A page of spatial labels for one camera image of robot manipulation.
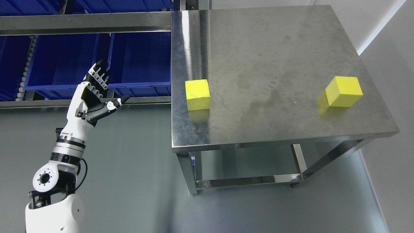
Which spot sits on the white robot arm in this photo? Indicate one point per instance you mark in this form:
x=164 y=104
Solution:
x=55 y=205

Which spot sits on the steel shelf rack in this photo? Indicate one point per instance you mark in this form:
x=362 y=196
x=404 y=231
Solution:
x=86 y=24

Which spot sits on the blue plastic bin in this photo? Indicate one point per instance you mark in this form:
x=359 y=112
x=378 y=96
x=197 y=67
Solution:
x=117 y=6
x=30 y=7
x=60 y=62
x=140 y=64
x=13 y=57

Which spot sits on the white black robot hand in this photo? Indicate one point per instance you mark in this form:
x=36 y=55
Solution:
x=86 y=108

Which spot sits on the yellow foam block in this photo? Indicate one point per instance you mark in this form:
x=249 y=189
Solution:
x=197 y=95
x=343 y=91

